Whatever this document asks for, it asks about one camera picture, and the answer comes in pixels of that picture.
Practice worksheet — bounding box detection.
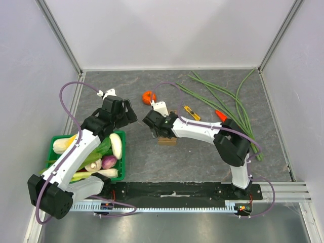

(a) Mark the brown cardboard express box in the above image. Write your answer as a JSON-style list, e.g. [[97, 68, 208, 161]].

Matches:
[[157, 111, 177, 146]]

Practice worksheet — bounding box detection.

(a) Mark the yellow utility knife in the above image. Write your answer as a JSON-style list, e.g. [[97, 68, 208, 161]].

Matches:
[[184, 106, 201, 121]]

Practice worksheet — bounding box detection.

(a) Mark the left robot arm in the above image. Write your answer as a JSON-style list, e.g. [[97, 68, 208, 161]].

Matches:
[[27, 95, 137, 219]]

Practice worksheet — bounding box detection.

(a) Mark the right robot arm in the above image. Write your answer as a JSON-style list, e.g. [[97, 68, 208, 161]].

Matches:
[[143, 110, 252, 199]]

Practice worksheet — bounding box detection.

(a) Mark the white eggplant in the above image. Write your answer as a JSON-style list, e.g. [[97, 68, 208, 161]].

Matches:
[[109, 133, 123, 159]]

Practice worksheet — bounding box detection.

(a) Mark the small orange pumpkin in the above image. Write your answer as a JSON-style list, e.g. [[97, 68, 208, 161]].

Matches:
[[142, 91, 156, 105]]

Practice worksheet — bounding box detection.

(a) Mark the green leafy vegetable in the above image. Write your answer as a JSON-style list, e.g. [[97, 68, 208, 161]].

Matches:
[[78, 137, 111, 171]]

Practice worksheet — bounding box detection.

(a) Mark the green plastic basket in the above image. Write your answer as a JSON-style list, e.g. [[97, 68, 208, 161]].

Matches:
[[48, 131, 126, 182]]

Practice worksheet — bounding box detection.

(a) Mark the purple onion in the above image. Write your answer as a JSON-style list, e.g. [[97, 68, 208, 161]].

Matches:
[[102, 155, 117, 170]]

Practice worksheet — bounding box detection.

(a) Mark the white mushroom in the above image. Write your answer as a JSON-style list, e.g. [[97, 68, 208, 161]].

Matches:
[[85, 159, 102, 172]]

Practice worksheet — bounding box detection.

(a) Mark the orange carrot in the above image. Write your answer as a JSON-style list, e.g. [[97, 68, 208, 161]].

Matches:
[[215, 110, 227, 122]]

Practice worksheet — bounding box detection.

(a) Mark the white corn cob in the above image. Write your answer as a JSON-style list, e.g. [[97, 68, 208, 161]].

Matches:
[[53, 134, 77, 154]]

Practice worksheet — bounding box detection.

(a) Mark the bunch of long green beans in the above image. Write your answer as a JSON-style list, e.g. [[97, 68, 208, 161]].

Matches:
[[176, 70, 264, 161]]

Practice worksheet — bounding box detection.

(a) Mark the green celery stalk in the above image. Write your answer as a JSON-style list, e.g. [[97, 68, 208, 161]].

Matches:
[[70, 172, 96, 182]]

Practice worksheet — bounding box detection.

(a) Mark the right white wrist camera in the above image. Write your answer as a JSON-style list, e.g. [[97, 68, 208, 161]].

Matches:
[[151, 100, 169, 117]]

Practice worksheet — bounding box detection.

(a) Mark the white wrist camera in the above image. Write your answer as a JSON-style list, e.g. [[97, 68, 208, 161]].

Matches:
[[151, 100, 169, 117], [97, 89, 117, 100]]

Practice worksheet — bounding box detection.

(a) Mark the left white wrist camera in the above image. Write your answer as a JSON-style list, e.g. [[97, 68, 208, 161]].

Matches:
[[97, 89, 117, 100]]

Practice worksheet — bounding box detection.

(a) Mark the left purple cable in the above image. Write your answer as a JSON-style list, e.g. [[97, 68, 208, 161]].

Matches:
[[35, 81, 138, 225]]

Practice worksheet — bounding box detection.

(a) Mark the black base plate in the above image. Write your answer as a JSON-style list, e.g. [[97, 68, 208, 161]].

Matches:
[[98, 182, 263, 201]]

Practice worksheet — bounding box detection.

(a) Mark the grey slotted cable duct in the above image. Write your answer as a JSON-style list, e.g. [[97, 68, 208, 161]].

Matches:
[[70, 199, 237, 213]]

